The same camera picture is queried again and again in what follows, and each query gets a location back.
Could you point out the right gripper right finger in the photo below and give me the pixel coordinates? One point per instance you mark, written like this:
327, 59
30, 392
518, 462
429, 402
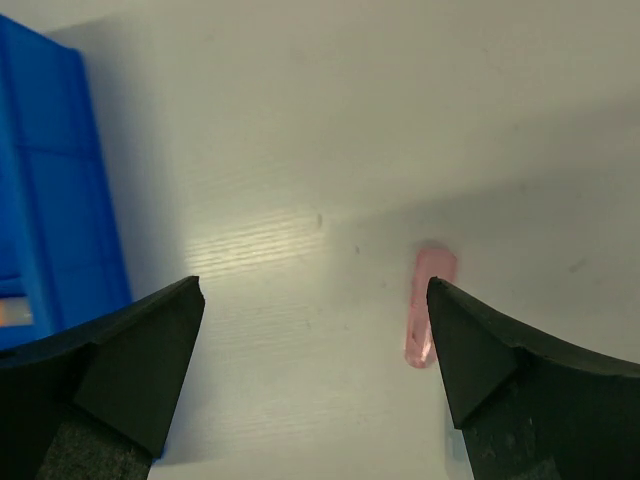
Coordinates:
530, 405

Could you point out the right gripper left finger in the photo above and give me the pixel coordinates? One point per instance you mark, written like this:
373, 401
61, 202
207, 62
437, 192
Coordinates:
96, 401

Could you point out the orange cap grey highlighter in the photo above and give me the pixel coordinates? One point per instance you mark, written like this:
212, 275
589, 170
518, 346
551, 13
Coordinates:
15, 312

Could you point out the pink highlighter right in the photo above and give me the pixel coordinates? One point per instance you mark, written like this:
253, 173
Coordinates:
431, 262

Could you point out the blue compartment tray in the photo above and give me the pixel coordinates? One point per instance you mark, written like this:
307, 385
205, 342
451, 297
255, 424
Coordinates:
61, 257

